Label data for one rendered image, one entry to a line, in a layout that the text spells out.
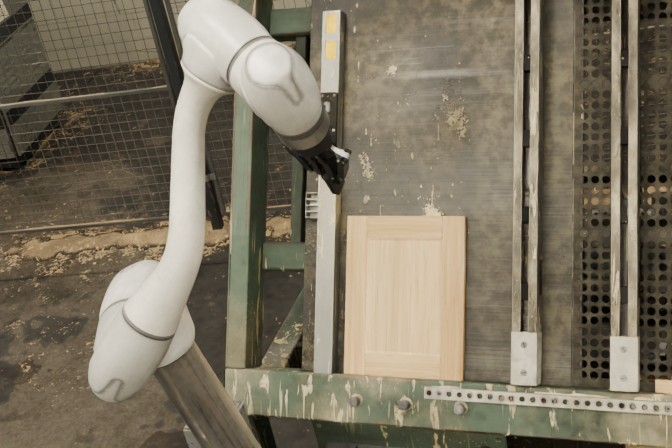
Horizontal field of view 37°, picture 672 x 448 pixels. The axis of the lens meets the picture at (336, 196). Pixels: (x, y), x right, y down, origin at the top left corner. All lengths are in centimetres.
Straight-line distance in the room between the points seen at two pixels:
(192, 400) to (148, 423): 215
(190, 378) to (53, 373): 268
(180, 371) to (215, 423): 14
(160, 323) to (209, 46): 47
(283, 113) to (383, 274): 114
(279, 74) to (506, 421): 129
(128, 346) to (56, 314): 329
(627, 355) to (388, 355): 59
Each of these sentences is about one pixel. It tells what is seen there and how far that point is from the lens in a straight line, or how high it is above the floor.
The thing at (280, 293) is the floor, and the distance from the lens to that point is 466.
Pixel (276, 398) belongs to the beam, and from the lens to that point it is 269.
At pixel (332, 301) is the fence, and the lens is 263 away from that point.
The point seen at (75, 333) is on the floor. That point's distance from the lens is 484.
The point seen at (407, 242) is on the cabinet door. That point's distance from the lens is 259.
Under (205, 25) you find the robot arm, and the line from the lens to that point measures 163.
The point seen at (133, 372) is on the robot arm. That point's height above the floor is 151.
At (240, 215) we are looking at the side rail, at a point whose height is 124.
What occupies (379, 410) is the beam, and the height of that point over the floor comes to 84.
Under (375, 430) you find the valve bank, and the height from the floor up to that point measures 79.
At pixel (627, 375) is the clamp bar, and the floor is 96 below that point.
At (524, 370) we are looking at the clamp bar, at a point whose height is 95.
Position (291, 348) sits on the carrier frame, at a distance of 295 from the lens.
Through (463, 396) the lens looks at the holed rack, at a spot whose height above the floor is 88.
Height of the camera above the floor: 252
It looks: 28 degrees down
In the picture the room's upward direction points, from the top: 12 degrees counter-clockwise
